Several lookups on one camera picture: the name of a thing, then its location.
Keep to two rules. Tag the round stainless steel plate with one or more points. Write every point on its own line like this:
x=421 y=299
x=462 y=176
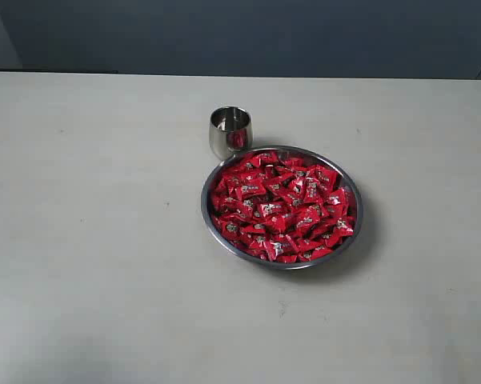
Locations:
x=354 y=192

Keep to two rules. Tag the stainless steel cup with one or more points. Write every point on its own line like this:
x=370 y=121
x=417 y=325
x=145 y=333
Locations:
x=230 y=131

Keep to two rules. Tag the red wrapped candy pile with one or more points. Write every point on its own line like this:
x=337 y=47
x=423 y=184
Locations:
x=282 y=208

